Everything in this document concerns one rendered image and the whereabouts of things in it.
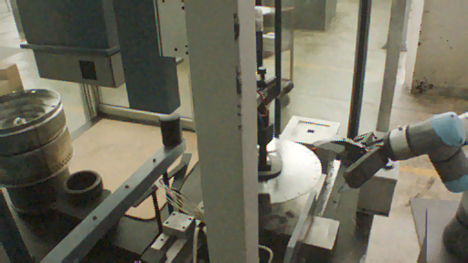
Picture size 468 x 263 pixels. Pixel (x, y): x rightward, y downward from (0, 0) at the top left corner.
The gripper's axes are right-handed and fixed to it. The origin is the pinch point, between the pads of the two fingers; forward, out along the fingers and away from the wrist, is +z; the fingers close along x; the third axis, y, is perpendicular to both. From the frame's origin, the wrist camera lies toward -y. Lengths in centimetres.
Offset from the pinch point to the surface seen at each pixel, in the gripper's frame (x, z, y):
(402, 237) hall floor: -92, 43, 97
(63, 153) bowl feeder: 38, 67, -27
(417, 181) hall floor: -89, 48, 156
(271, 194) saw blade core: 1.0, 11.4, -9.7
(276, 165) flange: 4.4, 14.6, 1.3
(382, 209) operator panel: -26.7, 1.8, 20.6
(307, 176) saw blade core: -1.6, 7.5, 2.3
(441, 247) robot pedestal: -40.1, -13.4, 15.4
